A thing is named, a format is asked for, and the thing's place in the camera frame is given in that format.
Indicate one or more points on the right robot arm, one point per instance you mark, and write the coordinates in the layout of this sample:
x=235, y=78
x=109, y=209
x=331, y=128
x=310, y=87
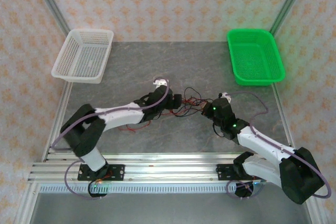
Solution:
x=262, y=142

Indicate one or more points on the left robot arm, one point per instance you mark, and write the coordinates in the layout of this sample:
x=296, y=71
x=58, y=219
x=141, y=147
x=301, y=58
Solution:
x=118, y=115

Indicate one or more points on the green plastic mesh basket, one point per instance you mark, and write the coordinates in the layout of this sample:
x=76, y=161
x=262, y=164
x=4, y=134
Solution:
x=257, y=58

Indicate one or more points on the white plastic mesh basket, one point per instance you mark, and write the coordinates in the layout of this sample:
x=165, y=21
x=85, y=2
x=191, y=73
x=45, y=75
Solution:
x=86, y=56

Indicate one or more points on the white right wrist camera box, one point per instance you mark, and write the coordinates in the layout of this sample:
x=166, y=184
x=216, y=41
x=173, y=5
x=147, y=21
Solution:
x=227, y=97

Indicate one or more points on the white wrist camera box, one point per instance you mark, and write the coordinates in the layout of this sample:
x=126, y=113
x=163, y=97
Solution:
x=158, y=82
x=227, y=97

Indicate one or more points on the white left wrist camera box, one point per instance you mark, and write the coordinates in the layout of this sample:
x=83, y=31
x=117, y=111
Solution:
x=158, y=82

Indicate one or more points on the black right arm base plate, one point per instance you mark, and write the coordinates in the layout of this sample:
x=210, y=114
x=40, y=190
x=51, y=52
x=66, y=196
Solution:
x=223, y=171

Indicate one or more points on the aluminium mounting rail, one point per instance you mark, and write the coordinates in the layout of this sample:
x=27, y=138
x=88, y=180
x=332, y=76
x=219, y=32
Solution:
x=168, y=169

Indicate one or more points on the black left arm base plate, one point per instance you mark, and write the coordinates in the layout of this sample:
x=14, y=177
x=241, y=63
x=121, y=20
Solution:
x=118, y=172

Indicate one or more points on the aluminium frame post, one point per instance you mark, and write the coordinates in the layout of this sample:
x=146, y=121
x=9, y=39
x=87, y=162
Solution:
x=288, y=1
x=50, y=1

